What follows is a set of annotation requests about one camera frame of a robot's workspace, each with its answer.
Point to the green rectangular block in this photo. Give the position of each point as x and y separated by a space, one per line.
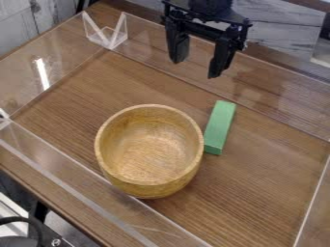
217 127

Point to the brown wooden bowl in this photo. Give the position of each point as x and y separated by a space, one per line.
148 150

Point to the clear acrylic front wall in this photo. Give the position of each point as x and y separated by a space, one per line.
113 218

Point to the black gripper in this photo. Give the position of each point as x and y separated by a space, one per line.
211 20

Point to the black table leg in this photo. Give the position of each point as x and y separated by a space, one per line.
40 212

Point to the clear acrylic corner bracket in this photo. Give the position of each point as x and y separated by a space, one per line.
107 37

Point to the black metal base plate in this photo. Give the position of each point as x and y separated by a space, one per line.
52 239

